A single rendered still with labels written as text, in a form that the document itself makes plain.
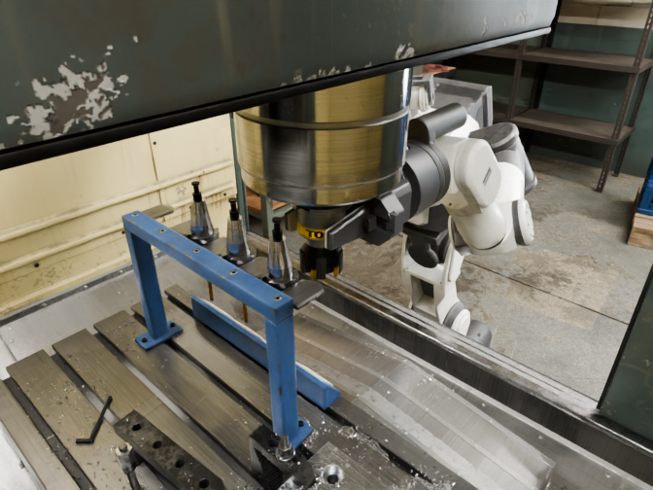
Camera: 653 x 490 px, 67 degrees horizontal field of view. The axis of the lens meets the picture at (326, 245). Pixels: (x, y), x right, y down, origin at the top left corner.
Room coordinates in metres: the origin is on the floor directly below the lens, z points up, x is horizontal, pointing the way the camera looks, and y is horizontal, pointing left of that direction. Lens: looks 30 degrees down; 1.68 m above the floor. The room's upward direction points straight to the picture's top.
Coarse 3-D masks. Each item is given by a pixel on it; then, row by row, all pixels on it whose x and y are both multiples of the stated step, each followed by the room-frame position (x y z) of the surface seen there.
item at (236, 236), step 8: (240, 216) 0.77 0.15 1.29; (232, 224) 0.76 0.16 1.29; (240, 224) 0.76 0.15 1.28; (232, 232) 0.75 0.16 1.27; (240, 232) 0.76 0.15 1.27; (232, 240) 0.75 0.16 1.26; (240, 240) 0.75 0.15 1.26; (248, 240) 0.77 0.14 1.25; (232, 248) 0.75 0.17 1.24; (240, 248) 0.75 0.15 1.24; (248, 248) 0.76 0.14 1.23; (232, 256) 0.75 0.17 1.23; (240, 256) 0.75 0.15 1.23
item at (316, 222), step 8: (304, 216) 0.43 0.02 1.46; (312, 216) 0.43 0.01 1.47; (320, 216) 0.43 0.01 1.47; (328, 216) 0.43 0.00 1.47; (336, 216) 0.43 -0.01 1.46; (344, 216) 0.44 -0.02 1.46; (304, 224) 0.43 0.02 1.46; (312, 224) 0.43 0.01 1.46; (320, 224) 0.43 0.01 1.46; (328, 224) 0.43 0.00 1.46; (312, 240) 0.43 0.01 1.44; (320, 240) 0.43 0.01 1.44
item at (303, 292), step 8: (304, 280) 0.69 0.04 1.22; (288, 288) 0.66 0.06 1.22; (296, 288) 0.66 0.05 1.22; (304, 288) 0.66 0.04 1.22; (312, 288) 0.66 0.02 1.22; (320, 288) 0.66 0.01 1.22; (296, 296) 0.64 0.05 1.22; (304, 296) 0.64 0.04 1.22; (312, 296) 0.64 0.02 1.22; (320, 296) 0.65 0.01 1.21; (296, 304) 0.62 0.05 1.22; (304, 304) 0.62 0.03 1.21
